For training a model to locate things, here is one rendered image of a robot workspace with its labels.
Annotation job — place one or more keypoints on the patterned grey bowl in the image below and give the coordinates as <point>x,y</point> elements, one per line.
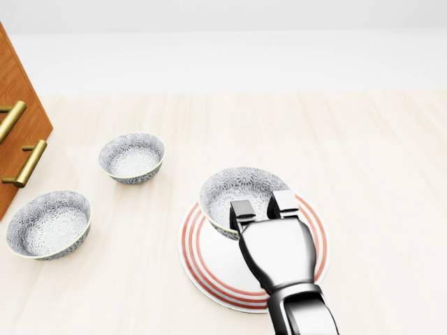
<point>47,225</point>
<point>227,195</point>
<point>132,157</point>

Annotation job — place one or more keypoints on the wooden cabinet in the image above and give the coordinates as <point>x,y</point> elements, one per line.
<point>17,115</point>

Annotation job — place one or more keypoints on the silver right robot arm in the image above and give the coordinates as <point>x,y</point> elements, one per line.
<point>301,310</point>

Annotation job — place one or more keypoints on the white plate with red rings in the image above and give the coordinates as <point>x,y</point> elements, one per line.
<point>216,272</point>

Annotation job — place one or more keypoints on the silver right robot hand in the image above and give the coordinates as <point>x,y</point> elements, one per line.
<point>279,249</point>

